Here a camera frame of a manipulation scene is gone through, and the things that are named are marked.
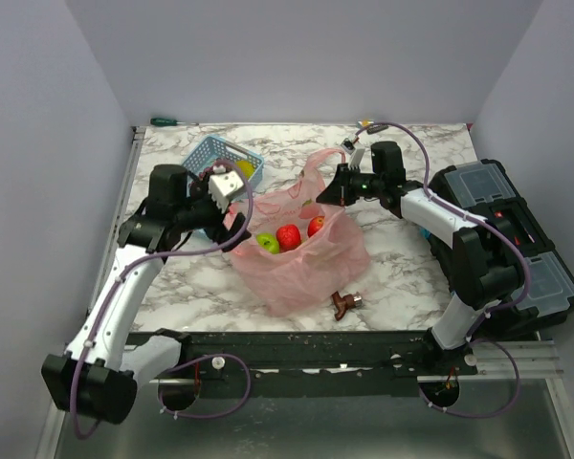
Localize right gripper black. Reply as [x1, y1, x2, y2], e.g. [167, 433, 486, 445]
[317, 164, 385, 207]

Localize pink plastic bag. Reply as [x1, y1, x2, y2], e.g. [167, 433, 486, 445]
[228, 148, 370, 317]

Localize red fake apple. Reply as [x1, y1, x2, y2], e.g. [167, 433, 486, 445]
[307, 215, 325, 237]

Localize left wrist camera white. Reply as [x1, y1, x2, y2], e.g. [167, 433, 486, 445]
[209, 171, 245, 211]

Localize green fake apple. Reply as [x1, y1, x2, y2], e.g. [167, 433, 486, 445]
[255, 232, 280, 254]

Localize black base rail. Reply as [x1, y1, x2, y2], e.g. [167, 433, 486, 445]
[123, 329, 479, 398]

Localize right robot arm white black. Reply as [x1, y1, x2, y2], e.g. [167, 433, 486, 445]
[317, 140, 531, 375]

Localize small yellow black tool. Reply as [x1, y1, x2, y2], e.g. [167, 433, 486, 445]
[358, 120, 388, 135]

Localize yellow fake fruit right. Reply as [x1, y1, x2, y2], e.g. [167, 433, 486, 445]
[235, 160, 255, 181]

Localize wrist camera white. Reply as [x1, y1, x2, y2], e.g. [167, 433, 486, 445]
[209, 171, 245, 211]
[341, 136, 364, 169]

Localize black tool box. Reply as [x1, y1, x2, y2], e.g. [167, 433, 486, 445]
[430, 160, 574, 339]

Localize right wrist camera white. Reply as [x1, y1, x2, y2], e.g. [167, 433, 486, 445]
[341, 136, 364, 169]

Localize brown brass faucet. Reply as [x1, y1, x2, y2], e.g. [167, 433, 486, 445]
[331, 292, 363, 321]

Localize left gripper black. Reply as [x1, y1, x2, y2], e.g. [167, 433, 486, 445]
[177, 172, 254, 251]

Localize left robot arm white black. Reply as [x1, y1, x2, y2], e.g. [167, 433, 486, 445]
[41, 159, 253, 425]

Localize red fake strawberry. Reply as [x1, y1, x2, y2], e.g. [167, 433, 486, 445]
[276, 224, 301, 251]

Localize green handled screwdriver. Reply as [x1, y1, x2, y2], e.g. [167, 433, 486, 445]
[149, 117, 198, 127]

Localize blue plastic basket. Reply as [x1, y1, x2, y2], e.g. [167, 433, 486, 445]
[181, 135, 264, 190]

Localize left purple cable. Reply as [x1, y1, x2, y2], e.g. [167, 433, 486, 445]
[70, 160, 254, 440]

